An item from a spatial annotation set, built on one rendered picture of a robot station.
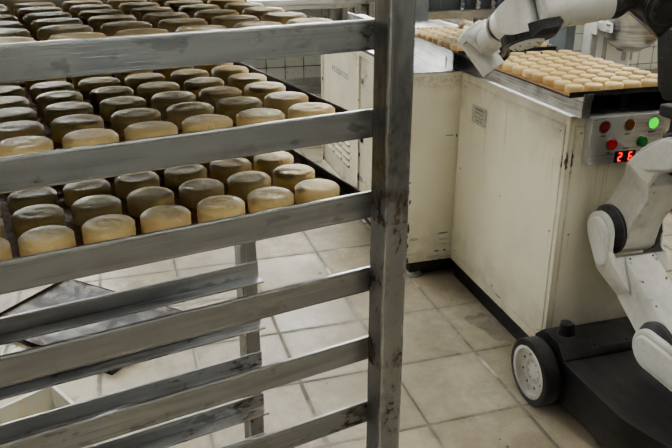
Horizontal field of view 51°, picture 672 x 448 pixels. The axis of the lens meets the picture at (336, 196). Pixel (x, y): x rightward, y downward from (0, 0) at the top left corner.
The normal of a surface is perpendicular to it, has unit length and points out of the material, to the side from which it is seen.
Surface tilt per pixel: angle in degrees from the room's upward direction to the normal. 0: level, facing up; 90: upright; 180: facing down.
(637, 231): 101
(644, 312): 90
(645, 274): 33
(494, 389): 0
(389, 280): 90
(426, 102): 90
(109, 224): 0
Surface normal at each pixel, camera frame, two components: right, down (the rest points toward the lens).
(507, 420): 0.00, -0.93
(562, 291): 0.28, 0.34
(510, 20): -0.66, 0.09
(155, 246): 0.47, 0.32
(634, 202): -0.96, 0.10
